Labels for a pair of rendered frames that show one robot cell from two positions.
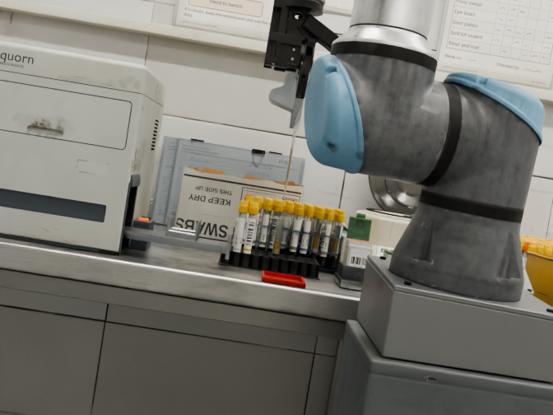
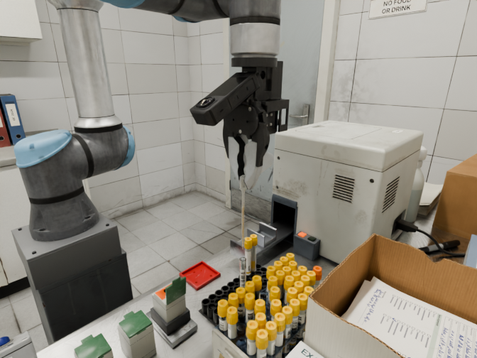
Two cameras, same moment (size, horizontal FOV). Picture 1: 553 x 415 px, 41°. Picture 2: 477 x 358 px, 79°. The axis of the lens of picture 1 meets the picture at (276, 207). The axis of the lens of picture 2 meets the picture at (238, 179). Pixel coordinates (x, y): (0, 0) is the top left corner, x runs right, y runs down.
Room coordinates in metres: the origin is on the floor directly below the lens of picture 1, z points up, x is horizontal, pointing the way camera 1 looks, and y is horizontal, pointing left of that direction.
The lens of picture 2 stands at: (1.61, -0.33, 1.31)
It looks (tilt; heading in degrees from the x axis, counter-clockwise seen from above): 20 degrees down; 137
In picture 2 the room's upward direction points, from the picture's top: straight up
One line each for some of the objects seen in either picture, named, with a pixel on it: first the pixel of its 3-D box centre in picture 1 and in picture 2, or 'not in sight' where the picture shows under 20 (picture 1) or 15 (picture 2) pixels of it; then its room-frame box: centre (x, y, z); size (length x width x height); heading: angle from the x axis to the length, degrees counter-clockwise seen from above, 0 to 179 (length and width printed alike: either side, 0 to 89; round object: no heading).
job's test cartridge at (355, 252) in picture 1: (356, 259); (169, 305); (1.23, -0.15, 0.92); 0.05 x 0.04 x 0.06; 3
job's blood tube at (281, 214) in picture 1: (277, 239); (243, 280); (1.28, -0.01, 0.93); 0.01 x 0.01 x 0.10
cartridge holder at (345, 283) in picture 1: (354, 275); (170, 317); (1.23, -0.15, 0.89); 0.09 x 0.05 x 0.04; 3
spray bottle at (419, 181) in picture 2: not in sight; (407, 181); (1.35, 0.63, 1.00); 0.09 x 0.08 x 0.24; 2
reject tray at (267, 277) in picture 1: (282, 279); (199, 274); (1.15, -0.03, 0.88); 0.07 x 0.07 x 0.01; 2
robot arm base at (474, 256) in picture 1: (462, 241); (62, 207); (0.84, -0.22, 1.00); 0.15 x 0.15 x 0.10
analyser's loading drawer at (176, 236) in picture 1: (169, 231); (267, 234); (1.18, 0.17, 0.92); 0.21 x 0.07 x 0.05; 92
